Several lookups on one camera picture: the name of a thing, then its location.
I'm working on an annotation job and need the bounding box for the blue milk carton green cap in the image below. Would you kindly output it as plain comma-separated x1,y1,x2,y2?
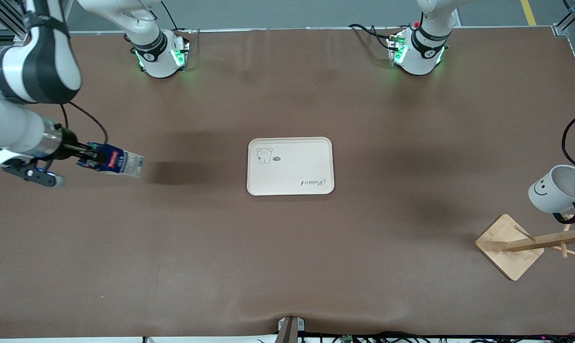
76,141,145,178

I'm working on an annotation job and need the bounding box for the table edge camera mount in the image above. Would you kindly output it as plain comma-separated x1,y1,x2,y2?
278,316,305,343

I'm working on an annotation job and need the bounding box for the aluminium frame profile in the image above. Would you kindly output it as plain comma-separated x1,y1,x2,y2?
0,0,30,41

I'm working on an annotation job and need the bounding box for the wooden cup rack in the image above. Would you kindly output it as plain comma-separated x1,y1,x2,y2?
475,213,575,281

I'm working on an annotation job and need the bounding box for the cream tray with bear print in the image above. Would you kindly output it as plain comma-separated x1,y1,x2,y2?
247,137,335,196

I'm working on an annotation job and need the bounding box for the black cable at left arm base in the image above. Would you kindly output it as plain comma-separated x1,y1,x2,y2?
349,23,396,51

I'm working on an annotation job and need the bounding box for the black cable at right arm base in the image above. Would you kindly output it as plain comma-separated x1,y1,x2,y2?
161,0,195,35

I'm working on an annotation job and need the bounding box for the black cable at arm base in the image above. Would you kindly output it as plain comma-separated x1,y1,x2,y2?
161,0,195,35
349,23,396,51

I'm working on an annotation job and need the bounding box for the white smiley mug black handle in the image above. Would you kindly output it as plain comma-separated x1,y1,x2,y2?
528,165,575,225

